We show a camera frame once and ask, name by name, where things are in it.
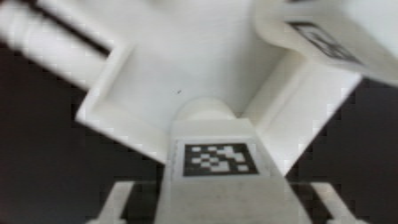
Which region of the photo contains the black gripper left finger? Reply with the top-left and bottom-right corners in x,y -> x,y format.
87,181 -> 135,224

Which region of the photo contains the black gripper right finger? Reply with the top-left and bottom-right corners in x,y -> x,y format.
311,182 -> 362,224

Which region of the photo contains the small white chair nut block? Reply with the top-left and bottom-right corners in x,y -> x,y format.
154,98 -> 311,224

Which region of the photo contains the white chair seat plate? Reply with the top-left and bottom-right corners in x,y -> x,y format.
0,0 -> 361,171

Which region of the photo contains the white chair leg with tag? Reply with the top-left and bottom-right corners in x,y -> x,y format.
254,0 -> 398,86

